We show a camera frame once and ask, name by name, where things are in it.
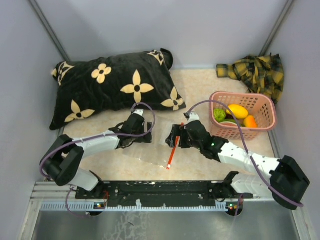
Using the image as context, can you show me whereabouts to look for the clear zip top bag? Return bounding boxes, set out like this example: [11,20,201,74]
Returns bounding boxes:
[123,117,178,168]

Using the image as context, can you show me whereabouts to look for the yellow toy mango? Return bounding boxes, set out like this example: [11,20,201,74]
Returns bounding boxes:
[225,104,249,119]

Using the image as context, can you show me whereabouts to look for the pink plastic basket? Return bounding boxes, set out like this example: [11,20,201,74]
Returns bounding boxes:
[209,91,277,140]

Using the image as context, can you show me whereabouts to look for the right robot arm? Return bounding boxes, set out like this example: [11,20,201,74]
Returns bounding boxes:
[165,120,310,210]

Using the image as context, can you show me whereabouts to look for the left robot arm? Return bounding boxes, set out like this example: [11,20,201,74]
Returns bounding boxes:
[39,110,155,199]

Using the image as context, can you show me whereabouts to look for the green bumpy toy fruit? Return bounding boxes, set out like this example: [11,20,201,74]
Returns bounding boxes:
[213,108,226,123]

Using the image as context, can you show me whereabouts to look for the watermelon slice toy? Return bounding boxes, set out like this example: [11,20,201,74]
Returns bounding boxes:
[219,119,237,126]

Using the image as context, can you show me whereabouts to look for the dark red toy fruit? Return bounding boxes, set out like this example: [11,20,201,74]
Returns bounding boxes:
[225,114,234,120]

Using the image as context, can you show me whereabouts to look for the orange toy fruit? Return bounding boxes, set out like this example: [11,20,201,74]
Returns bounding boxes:
[243,115,258,128]

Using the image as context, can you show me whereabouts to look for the black floral pillow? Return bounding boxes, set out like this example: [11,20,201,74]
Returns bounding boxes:
[49,48,186,131]

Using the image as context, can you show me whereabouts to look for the yellow plaid cloth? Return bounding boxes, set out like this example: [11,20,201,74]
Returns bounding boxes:
[216,54,285,105]

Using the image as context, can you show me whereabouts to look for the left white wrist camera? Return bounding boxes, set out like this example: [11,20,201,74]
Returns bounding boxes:
[131,109,144,118]

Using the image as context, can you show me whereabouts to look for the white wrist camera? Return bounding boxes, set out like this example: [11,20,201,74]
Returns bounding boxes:
[183,111,200,124]
[131,109,144,118]

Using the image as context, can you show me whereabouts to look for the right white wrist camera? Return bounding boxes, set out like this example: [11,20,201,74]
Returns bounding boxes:
[183,111,200,124]

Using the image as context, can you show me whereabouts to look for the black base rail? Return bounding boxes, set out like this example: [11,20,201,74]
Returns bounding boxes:
[75,180,240,208]

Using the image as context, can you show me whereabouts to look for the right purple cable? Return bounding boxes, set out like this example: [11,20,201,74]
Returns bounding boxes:
[186,99,305,216]

